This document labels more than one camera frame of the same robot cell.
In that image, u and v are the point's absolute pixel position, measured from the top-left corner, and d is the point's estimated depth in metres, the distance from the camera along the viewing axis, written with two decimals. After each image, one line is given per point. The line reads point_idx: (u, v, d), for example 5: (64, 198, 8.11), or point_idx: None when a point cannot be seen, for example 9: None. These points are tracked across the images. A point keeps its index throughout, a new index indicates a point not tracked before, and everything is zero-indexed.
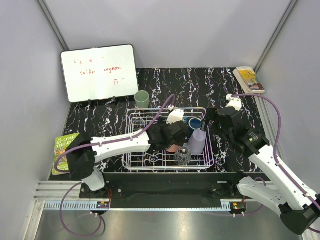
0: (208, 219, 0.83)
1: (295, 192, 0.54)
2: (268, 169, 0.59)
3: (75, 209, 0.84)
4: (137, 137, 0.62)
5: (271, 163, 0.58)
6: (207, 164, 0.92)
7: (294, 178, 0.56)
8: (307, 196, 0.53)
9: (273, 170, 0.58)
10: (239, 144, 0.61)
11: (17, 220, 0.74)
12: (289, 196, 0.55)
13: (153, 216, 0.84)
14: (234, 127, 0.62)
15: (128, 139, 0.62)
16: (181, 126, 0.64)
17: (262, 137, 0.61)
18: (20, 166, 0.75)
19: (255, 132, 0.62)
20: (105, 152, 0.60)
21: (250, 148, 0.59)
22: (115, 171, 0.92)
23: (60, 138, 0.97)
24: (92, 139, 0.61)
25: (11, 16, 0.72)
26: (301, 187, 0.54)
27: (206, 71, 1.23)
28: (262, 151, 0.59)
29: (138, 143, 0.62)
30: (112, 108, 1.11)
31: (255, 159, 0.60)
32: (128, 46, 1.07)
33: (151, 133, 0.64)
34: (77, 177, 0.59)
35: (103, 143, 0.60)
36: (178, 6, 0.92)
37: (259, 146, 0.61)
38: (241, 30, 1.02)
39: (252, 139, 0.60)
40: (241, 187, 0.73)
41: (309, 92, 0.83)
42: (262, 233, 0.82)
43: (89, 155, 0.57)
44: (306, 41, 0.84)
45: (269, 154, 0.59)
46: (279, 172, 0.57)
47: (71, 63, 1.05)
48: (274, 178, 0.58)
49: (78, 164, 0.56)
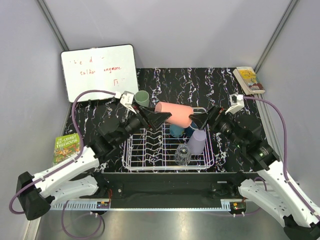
0: (208, 219, 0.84)
1: (303, 209, 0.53)
2: (276, 185, 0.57)
3: (72, 209, 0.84)
4: (81, 155, 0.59)
5: (280, 179, 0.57)
6: (207, 164, 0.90)
7: (302, 194, 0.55)
8: (315, 215, 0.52)
9: (282, 186, 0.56)
10: (249, 159, 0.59)
11: (17, 221, 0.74)
12: (296, 212, 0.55)
13: (153, 216, 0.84)
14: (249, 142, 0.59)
15: (72, 163, 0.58)
16: (105, 128, 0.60)
17: (272, 150, 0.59)
18: (20, 167, 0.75)
19: (266, 145, 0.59)
20: (50, 185, 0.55)
21: (261, 164, 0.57)
22: (115, 172, 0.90)
23: (60, 138, 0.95)
24: (32, 176, 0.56)
25: (11, 15, 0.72)
26: (308, 205, 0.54)
27: (206, 71, 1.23)
28: (272, 168, 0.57)
29: (84, 162, 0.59)
30: (112, 108, 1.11)
31: (264, 174, 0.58)
32: (128, 46, 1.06)
33: (97, 145, 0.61)
34: (34, 215, 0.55)
35: (45, 176, 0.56)
36: (178, 6, 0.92)
37: (269, 161, 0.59)
38: (241, 30, 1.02)
39: (262, 153, 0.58)
40: (243, 189, 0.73)
41: (308, 93, 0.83)
42: (263, 233, 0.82)
43: (35, 194, 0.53)
44: (306, 41, 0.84)
45: (278, 170, 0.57)
46: (288, 190, 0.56)
47: (71, 63, 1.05)
48: (281, 194, 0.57)
49: (28, 208, 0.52)
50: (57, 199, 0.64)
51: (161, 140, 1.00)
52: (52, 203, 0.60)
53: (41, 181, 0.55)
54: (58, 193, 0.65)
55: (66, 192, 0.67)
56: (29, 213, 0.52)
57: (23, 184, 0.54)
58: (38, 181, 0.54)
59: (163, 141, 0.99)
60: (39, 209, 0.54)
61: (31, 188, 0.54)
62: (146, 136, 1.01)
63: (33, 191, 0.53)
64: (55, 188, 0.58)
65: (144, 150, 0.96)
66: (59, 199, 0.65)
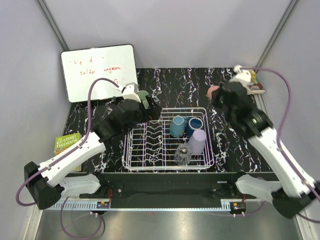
0: (209, 219, 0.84)
1: (294, 179, 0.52)
2: (267, 153, 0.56)
3: (72, 209, 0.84)
4: (86, 141, 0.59)
5: (272, 147, 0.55)
6: (207, 164, 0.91)
7: (294, 164, 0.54)
8: (306, 184, 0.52)
9: (274, 154, 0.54)
10: (241, 125, 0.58)
11: (17, 221, 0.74)
12: (287, 182, 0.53)
13: (153, 216, 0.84)
14: (238, 105, 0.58)
15: (77, 148, 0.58)
16: (124, 107, 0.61)
17: (266, 118, 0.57)
18: (20, 167, 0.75)
19: (260, 112, 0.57)
20: (57, 173, 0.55)
21: (252, 130, 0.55)
22: (115, 171, 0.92)
23: (60, 138, 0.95)
24: (38, 166, 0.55)
25: (11, 15, 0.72)
26: (300, 174, 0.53)
27: (206, 71, 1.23)
28: (264, 135, 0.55)
29: (89, 147, 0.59)
30: (112, 108, 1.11)
31: (255, 141, 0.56)
32: (128, 45, 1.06)
33: (101, 130, 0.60)
34: (46, 204, 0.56)
35: (51, 165, 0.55)
36: (178, 6, 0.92)
37: (261, 128, 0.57)
38: (241, 30, 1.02)
39: (255, 120, 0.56)
40: (240, 184, 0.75)
41: (307, 93, 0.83)
42: (263, 233, 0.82)
43: (42, 183, 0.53)
44: (306, 40, 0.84)
45: (271, 138, 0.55)
46: (281, 161, 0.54)
47: (71, 63, 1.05)
48: (273, 162, 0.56)
49: (38, 197, 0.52)
50: (66, 190, 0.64)
51: (161, 140, 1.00)
52: (62, 192, 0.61)
53: (47, 170, 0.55)
54: (66, 184, 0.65)
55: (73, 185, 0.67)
56: (39, 203, 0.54)
57: (29, 174, 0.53)
58: (45, 171, 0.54)
59: (163, 141, 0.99)
60: (49, 198, 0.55)
61: (38, 177, 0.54)
62: (147, 136, 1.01)
63: (40, 180, 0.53)
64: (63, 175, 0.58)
65: (144, 150, 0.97)
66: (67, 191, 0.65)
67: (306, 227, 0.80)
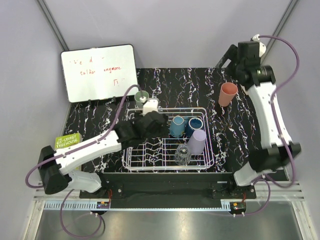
0: (209, 219, 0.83)
1: (272, 131, 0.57)
2: (259, 105, 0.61)
3: (74, 209, 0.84)
4: (105, 138, 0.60)
5: (264, 99, 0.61)
6: (207, 164, 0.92)
7: (279, 119, 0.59)
8: (281, 137, 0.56)
9: (264, 105, 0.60)
10: (245, 73, 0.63)
11: (16, 221, 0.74)
12: (266, 131, 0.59)
13: (153, 216, 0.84)
14: (247, 55, 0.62)
15: (95, 143, 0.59)
16: (152, 116, 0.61)
17: (271, 74, 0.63)
18: (20, 167, 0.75)
19: (267, 68, 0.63)
20: (70, 162, 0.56)
21: (254, 80, 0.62)
22: (115, 171, 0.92)
23: (60, 138, 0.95)
24: (55, 151, 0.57)
25: (12, 15, 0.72)
26: (279, 128, 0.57)
27: (206, 71, 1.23)
28: (262, 86, 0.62)
29: (107, 144, 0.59)
30: (112, 108, 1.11)
31: (253, 89, 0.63)
32: (128, 46, 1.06)
33: (121, 130, 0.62)
34: (52, 191, 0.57)
35: (67, 153, 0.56)
36: (178, 6, 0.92)
37: (263, 80, 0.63)
38: (241, 30, 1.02)
39: (261, 71, 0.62)
40: (237, 176, 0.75)
41: (307, 92, 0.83)
42: (263, 233, 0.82)
43: (54, 169, 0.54)
44: (306, 40, 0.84)
45: (266, 91, 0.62)
46: (267, 110, 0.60)
47: (71, 63, 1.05)
48: (261, 113, 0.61)
49: (47, 181, 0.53)
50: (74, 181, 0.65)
51: (161, 140, 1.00)
52: (69, 182, 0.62)
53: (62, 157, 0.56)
54: (74, 176, 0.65)
55: (80, 178, 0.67)
56: (46, 189, 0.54)
57: (45, 157, 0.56)
58: (59, 157, 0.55)
59: (163, 141, 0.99)
60: (56, 186, 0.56)
61: (52, 162, 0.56)
62: None
63: (53, 166, 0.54)
64: (74, 167, 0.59)
65: (144, 150, 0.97)
66: (74, 182, 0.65)
67: (306, 227, 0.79)
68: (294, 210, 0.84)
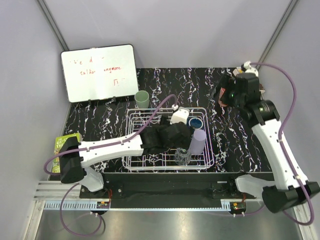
0: (209, 219, 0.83)
1: (287, 172, 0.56)
2: (267, 143, 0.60)
3: (75, 209, 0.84)
4: (129, 141, 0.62)
5: (272, 137, 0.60)
6: (207, 164, 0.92)
7: (290, 159, 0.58)
8: (296, 178, 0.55)
9: (273, 145, 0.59)
10: (247, 111, 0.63)
11: (17, 221, 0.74)
12: (279, 172, 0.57)
13: (153, 216, 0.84)
14: (247, 92, 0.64)
15: (119, 144, 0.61)
16: (179, 129, 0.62)
17: (273, 109, 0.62)
18: (20, 167, 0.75)
19: (268, 103, 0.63)
20: (92, 157, 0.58)
21: (257, 116, 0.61)
22: (115, 171, 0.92)
23: (60, 138, 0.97)
24: (79, 143, 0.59)
25: (11, 15, 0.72)
26: (293, 169, 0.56)
27: (206, 71, 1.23)
28: (267, 124, 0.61)
29: (130, 147, 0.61)
30: (112, 108, 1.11)
31: (258, 128, 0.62)
32: (128, 45, 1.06)
33: (145, 136, 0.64)
34: (68, 181, 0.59)
35: (91, 148, 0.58)
36: (178, 6, 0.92)
37: (267, 117, 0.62)
38: (241, 30, 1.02)
39: (263, 109, 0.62)
40: (239, 180, 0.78)
41: (307, 92, 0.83)
42: (263, 234, 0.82)
43: (76, 161, 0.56)
44: (306, 40, 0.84)
45: (273, 128, 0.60)
46: (278, 149, 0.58)
47: (71, 63, 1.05)
48: (270, 152, 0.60)
49: (65, 172, 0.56)
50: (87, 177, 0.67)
51: None
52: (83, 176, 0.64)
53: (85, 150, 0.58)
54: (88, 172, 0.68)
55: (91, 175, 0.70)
56: (63, 178, 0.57)
57: (69, 147, 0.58)
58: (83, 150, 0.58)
59: None
60: (73, 177, 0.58)
61: (74, 153, 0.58)
62: None
63: (75, 158, 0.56)
64: (93, 162, 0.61)
65: None
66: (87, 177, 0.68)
67: (306, 227, 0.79)
68: (294, 210, 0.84)
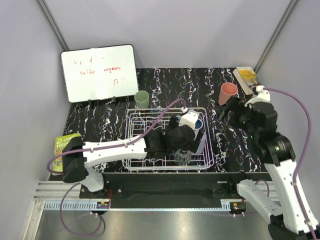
0: (209, 219, 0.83)
1: (298, 216, 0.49)
2: (279, 183, 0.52)
3: (75, 209, 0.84)
4: (133, 144, 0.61)
5: (286, 179, 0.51)
6: (207, 164, 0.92)
7: (303, 202, 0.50)
8: (308, 224, 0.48)
9: (286, 186, 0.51)
10: (261, 147, 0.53)
11: (17, 221, 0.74)
12: (289, 214, 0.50)
13: (153, 216, 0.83)
14: (263, 127, 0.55)
15: (123, 146, 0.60)
16: (182, 133, 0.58)
17: (290, 148, 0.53)
18: (20, 167, 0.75)
19: (284, 139, 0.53)
20: (96, 158, 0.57)
21: (272, 157, 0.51)
22: (115, 171, 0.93)
23: (60, 138, 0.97)
24: (84, 143, 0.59)
25: (12, 15, 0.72)
26: (305, 213, 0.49)
27: (206, 71, 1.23)
28: (283, 165, 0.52)
29: (134, 150, 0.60)
30: (112, 108, 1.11)
31: (271, 167, 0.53)
32: (128, 45, 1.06)
33: (149, 139, 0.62)
34: (70, 180, 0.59)
35: (95, 148, 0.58)
36: (177, 6, 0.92)
37: (282, 157, 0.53)
38: (241, 30, 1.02)
39: (279, 147, 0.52)
40: (240, 187, 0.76)
41: (307, 92, 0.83)
42: (263, 234, 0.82)
43: (79, 161, 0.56)
44: (306, 40, 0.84)
45: (288, 170, 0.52)
46: (291, 192, 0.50)
47: (71, 63, 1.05)
48: (280, 190, 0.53)
49: (68, 171, 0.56)
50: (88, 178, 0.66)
51: None
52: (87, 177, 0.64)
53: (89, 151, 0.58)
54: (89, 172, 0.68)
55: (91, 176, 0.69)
56: (65, 177, 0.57)
57: (73, 147, 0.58)
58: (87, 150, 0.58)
59: None
60: (75, 177, 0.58)
61: (77, 153, 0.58)
62: None
63: (78, 158, 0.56)
64: (97, 163, 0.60)
65: None
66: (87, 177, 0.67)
67: None
68: None
